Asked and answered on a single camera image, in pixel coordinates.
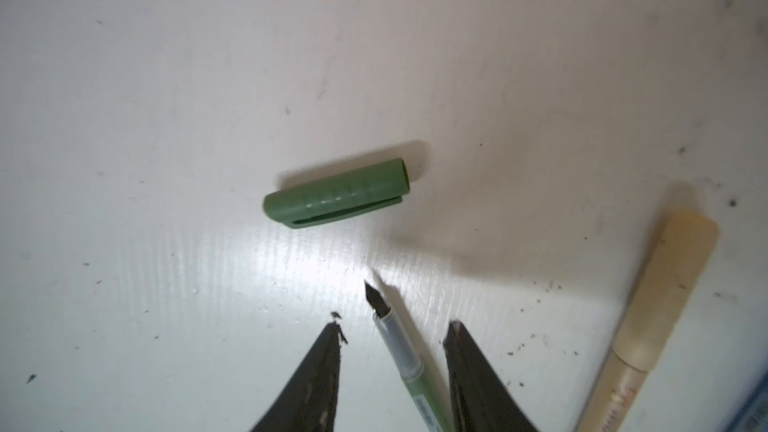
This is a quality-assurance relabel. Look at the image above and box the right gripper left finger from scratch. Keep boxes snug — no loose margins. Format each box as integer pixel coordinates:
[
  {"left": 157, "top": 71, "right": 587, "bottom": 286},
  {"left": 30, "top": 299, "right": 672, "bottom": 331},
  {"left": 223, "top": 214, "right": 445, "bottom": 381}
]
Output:
[{"left": 251, "top": 321, "right": 348, "bottom": 432}]

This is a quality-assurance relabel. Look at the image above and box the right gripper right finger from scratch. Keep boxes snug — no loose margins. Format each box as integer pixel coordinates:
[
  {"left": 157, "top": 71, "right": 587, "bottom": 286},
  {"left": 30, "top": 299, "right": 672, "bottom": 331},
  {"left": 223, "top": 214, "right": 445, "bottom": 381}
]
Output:
[{"left": 443, "top": 320, "right": 537, "bottom": 432}]

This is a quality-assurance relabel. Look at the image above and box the green pen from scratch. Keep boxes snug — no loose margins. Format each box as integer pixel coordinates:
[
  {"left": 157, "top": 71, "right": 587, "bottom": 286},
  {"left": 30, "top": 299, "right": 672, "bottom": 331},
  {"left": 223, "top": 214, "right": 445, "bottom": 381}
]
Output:
[{"left": 365, "top": 282, "right": 454, "bottom": 432}]

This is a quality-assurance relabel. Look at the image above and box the beige pen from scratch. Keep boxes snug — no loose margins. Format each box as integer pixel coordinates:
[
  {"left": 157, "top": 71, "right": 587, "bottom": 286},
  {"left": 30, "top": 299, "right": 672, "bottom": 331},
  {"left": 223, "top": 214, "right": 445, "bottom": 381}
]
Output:
[{"left": 577, "top": 211, "right": 719, "bottom": 431}]

